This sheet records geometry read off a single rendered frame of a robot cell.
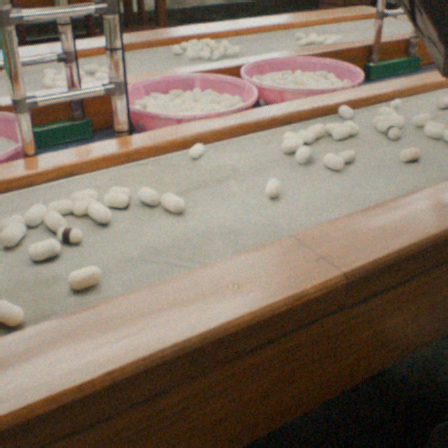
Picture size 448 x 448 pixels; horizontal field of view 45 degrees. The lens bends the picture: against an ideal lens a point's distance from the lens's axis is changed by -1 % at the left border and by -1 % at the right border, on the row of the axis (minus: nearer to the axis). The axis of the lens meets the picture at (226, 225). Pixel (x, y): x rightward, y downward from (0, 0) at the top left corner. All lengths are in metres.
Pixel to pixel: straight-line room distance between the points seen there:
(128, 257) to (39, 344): 0.18
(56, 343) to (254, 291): 0.19
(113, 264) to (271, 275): 0.18
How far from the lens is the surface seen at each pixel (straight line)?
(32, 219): 0.71
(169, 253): 0.63
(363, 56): 1.56
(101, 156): 0.84
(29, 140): 0.86
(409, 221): 0.67
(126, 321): 0.50
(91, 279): 0.58
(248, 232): 0.67
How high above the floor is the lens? 1.09
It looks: 31 degrees down
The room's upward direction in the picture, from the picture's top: straight up
